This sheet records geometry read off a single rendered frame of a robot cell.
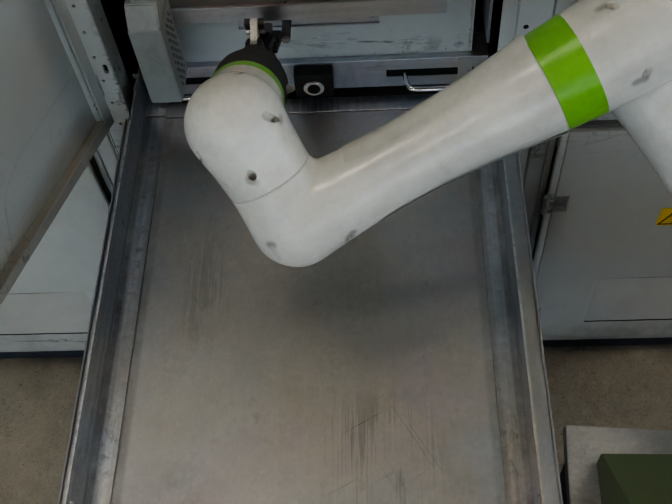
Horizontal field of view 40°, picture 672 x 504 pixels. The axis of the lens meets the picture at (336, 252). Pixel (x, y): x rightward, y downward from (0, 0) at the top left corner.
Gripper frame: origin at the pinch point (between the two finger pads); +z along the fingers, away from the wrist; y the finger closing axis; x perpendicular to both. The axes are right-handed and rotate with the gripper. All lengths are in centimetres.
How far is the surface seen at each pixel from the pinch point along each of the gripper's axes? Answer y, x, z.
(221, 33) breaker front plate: 0.6, -8.1, 8.5
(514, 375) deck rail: 37, 32, -29
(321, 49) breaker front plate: 4.2, 6.7, 10.6
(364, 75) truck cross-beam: 8.9, 13.1, 11.9
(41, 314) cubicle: 68, -60, 41
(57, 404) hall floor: 94, -62, 43
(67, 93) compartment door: 7.6, -31.8, 4.3
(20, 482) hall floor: 103, -68, 27
